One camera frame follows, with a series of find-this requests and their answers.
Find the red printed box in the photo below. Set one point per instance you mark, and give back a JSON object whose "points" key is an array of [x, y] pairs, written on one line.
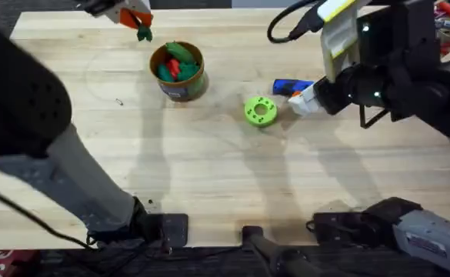
{"points": [[5, 263]]}

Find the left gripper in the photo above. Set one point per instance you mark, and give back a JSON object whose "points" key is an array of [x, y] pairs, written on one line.
{"points": [[98, 6]]}

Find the black rail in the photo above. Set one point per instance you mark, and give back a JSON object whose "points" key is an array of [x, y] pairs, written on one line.
{"points": [[209, 261]]}

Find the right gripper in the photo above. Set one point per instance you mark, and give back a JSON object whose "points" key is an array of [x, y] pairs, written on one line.
{"points": [[357, 86]]}

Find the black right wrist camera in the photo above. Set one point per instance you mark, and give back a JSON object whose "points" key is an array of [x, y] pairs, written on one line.
{"points": [[397, 31]]}

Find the green disc with holes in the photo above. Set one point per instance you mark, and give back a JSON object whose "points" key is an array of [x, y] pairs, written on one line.
{"points": [[260, 111]]}

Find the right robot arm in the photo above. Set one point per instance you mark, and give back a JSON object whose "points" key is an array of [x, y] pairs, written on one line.
{"points": [[420, 238]]}

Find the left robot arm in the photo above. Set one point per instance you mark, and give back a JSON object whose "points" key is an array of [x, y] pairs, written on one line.
{"points": [[24, 96]]}

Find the small metal screw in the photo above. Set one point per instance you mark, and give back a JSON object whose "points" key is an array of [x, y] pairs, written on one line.
{"points": [[119, 102]]}

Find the blue electric screwdriver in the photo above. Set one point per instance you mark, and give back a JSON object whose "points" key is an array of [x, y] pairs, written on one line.
{"points": [[288, 86]]}

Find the pale upright wrist plate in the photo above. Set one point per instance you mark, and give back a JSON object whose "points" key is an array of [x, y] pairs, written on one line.
{"points": [[338, 42]]}

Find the brown tub with toys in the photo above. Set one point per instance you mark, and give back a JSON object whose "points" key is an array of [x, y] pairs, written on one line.
{"points": [[177, 73]]}

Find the black stand post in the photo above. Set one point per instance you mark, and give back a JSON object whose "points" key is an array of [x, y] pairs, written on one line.
{"points": [[274, 254]]}

